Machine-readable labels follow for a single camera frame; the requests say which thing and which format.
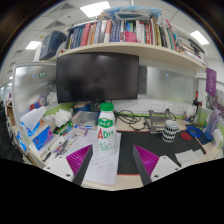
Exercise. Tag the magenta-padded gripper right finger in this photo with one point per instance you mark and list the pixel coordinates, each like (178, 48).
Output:
(156, 166)

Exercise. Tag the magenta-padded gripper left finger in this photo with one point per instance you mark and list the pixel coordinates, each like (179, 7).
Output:
(68, 165)

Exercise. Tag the translucent purple water bottle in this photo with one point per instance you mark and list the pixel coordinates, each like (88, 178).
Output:
(212, 124)

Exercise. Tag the black desk mat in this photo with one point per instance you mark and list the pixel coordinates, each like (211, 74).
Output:
(150, 146)

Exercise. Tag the white paper sheet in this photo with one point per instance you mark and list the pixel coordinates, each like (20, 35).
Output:
(100, 160)

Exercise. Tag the white folded tissue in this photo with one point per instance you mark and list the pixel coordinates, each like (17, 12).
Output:
(188, 156)

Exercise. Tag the black white zigzag mug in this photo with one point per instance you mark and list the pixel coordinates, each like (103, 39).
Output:
(170, 131)

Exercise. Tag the flat round red coaster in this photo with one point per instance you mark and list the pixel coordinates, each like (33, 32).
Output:
(186, 136)

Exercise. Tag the grey metal laptop stand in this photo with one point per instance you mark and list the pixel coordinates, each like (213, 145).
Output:
(157, 122)

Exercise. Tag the blue tissue box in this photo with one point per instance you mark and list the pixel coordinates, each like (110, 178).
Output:
(39, 131)

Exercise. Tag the clear plastic box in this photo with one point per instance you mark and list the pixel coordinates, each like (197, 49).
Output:
(85, 118)

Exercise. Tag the white green-capped drink bottle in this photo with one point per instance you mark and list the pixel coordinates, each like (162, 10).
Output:
(106, 130)

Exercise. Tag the blue round lid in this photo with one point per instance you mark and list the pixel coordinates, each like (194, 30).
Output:
(194, 130)

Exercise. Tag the dark glass bottle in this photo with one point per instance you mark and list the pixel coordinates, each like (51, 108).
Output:
(196, 104)

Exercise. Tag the black computer monitor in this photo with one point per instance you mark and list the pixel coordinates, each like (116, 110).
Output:
(96, 77)

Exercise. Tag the dark navy box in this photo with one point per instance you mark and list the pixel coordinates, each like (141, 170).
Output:
(51, 44)

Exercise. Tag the purple wall poster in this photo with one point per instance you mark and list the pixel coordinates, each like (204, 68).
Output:
(210, 81)

